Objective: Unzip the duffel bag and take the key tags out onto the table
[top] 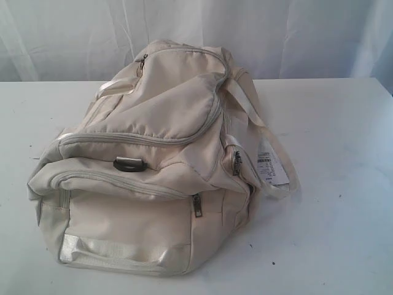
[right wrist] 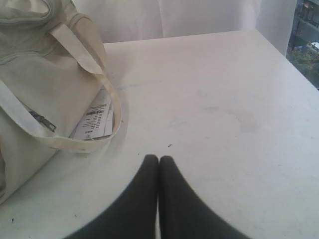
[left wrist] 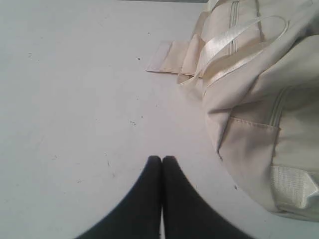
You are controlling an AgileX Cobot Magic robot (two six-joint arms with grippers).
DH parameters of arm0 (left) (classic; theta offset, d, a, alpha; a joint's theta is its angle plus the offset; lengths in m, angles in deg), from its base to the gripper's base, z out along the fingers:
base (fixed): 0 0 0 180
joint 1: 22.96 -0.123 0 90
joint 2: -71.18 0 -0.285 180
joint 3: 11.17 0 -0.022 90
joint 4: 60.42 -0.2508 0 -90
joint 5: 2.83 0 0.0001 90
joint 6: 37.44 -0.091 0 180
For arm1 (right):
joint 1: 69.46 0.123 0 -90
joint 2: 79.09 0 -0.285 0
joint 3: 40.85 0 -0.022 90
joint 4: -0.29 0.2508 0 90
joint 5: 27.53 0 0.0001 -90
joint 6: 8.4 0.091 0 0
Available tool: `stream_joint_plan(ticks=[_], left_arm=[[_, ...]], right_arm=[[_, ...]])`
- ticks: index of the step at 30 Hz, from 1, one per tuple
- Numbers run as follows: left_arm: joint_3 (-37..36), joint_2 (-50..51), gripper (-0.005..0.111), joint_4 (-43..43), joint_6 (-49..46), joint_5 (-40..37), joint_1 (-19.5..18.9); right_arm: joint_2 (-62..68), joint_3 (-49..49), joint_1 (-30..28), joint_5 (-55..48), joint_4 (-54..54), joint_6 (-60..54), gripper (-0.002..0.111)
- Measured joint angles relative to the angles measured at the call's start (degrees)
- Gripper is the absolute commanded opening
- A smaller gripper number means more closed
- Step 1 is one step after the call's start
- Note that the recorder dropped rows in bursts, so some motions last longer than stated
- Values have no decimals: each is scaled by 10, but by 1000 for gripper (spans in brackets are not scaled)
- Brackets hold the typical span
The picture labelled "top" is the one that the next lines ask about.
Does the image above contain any white backdrop curtain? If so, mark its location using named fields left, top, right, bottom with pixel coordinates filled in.
left=1, top=0, right=392, bottom=90

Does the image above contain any cream fabric duffel bag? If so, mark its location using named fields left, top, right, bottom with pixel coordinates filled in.
left=28, top=41, right=299, bottom=276

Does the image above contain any white paper label tag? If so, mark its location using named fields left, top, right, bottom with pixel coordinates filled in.
left=256, top=135, right=290, bottom=187

